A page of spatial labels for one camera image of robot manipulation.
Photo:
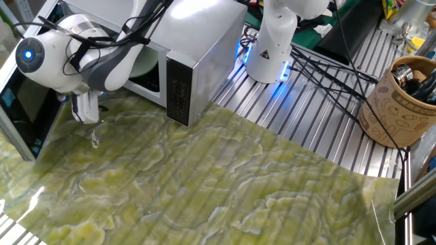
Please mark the small yellow object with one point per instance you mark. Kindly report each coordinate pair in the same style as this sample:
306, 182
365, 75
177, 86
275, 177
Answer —
417, 43

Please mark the yellow snack bag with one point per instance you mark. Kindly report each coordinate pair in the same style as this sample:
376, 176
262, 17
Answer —
390, 8

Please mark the white paper scrap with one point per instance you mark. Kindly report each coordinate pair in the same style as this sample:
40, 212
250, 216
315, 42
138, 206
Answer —
323, 30

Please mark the green marble pattern mat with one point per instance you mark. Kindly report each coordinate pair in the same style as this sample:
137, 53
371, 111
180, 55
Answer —
204, 177

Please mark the green cloth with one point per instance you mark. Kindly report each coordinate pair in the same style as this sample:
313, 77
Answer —
306, 39

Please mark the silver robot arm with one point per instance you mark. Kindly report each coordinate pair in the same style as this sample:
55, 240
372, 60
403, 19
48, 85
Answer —
408, 13

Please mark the silver microwave oven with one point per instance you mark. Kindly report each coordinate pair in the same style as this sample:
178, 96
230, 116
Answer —
204, 41

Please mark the long black box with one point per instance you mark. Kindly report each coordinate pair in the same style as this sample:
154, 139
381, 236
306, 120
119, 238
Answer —
347, 34

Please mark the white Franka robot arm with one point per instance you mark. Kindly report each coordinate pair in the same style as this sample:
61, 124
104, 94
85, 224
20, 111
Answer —
51, 68

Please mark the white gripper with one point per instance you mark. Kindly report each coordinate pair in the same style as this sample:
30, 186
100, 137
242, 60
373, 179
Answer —
89, 109

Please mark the clear plastic bag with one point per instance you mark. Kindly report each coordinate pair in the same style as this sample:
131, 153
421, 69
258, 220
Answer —
424, 153

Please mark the pale green plate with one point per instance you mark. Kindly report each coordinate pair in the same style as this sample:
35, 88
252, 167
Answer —
146, 63

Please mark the shiny tape roll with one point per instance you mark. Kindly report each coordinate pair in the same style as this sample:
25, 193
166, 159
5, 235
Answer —
402, 73

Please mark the black tools bundle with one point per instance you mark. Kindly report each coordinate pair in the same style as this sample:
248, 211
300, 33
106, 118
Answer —
425, 90

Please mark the grey metal shelf upright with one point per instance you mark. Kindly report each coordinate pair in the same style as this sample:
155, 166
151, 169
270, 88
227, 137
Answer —
22, 10

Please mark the dark glass microwave door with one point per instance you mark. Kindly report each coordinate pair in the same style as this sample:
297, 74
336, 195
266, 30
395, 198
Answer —
27, 112

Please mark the aluminium profile bar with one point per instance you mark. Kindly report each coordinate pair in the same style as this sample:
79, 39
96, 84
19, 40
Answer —
415, 197

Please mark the silver bracket with blue cap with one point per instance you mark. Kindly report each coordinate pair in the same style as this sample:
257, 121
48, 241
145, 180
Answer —
63, 98

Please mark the brown printed cardboard bucket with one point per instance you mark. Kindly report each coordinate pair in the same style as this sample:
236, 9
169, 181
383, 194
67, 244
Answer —
398, 119

